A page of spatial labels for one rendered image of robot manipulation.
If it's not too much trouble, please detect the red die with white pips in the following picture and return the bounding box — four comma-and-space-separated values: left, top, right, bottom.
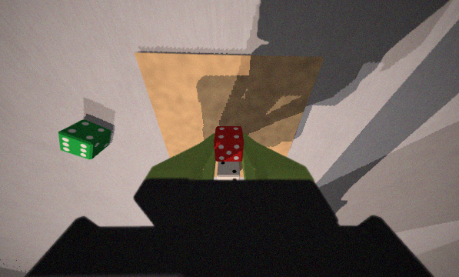
214, 126, 244, 162

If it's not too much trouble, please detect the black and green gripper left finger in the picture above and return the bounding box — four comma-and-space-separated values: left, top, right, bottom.
144, 133, 216, 180

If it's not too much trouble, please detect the white die with black pips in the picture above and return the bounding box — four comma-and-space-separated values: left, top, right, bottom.
217, 162, 240, 180

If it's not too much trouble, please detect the green die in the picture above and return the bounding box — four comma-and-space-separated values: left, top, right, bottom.
58, 119, 111, 159

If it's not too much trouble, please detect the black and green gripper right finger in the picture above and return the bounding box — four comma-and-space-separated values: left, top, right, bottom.
242, 133, 314, 181

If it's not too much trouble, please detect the tan mat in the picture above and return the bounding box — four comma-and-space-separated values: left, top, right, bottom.
134, 52, 324, 158

